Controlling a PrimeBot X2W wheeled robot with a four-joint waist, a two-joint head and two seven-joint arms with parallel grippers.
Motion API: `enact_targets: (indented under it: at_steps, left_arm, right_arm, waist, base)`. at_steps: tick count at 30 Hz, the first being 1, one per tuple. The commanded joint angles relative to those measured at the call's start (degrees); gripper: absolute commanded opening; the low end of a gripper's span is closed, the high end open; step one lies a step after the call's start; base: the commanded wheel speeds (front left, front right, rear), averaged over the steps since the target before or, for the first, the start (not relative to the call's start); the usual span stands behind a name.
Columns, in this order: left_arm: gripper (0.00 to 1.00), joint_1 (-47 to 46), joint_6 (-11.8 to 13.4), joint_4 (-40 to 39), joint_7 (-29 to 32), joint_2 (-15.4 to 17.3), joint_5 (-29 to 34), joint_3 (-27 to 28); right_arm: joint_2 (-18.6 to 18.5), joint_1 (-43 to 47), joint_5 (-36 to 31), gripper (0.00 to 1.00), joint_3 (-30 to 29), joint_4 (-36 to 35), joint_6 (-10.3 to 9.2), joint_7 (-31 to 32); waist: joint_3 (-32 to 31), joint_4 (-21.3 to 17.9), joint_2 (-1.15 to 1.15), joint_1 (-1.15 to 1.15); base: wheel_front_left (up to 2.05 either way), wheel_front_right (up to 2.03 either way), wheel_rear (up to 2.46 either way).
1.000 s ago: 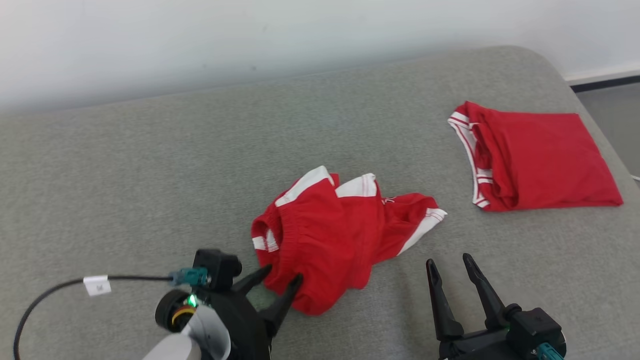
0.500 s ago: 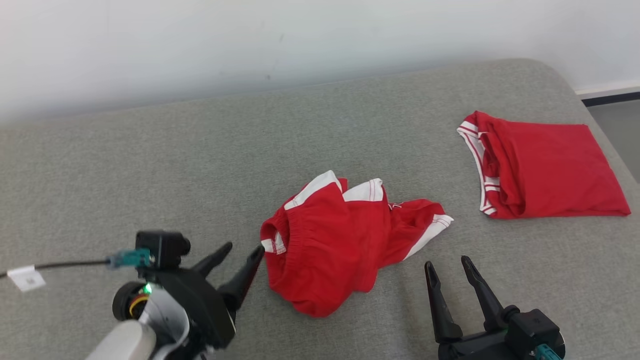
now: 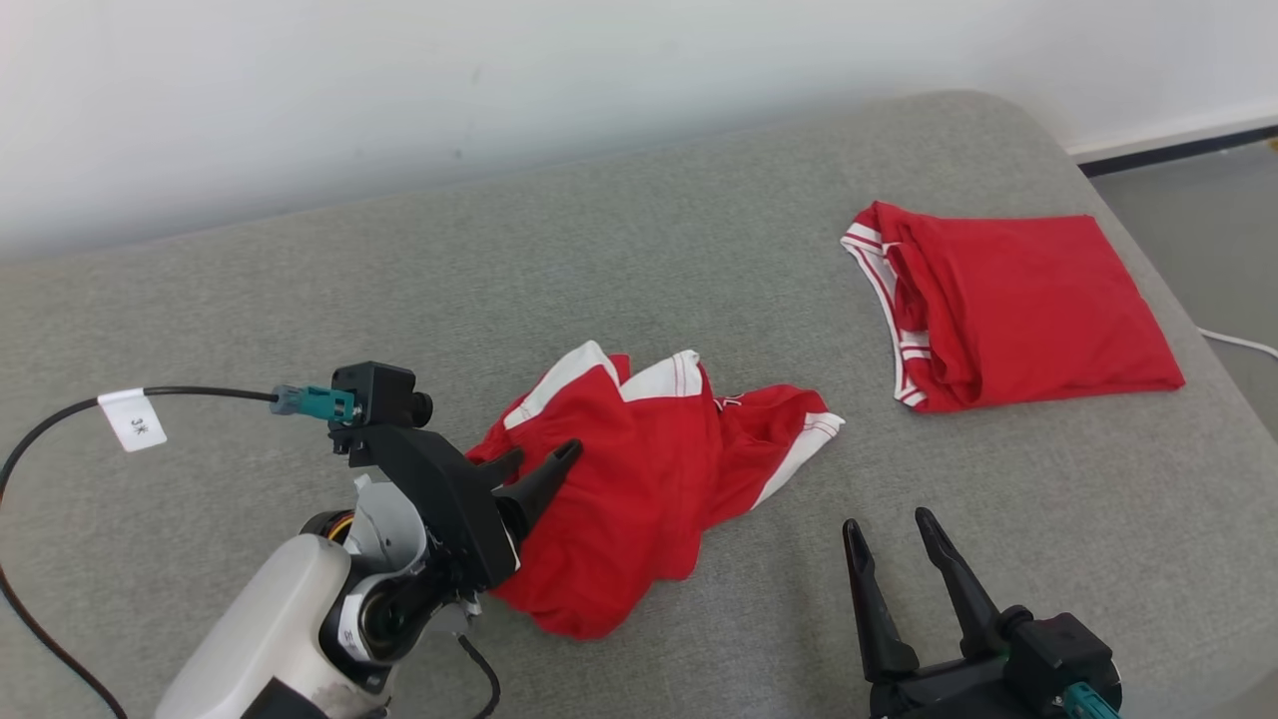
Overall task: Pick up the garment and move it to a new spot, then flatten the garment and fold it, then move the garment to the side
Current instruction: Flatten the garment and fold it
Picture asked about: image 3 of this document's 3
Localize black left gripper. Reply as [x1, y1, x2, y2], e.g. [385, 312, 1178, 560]
[334, 427, 583, 590]

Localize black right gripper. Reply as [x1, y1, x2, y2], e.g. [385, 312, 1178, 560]
[842, 507, 1074, 719]

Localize red shorts white panels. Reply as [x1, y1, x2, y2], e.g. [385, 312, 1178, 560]
[464, 340, 846, 642]

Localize grey fabric sofa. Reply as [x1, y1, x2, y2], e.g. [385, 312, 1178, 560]
[0, 90, 1278, 719]

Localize black baseboard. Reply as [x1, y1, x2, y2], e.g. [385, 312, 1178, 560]
[1076, 122, 1278, 179]

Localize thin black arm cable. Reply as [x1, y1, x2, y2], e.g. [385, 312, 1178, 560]
[457, 634, 502, 719]

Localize black camera cable white label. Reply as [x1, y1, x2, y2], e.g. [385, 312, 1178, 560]
[0, 383, 357, 719]

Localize white floor cable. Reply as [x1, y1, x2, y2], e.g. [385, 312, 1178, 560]
[1196, 327, 1278, 360]

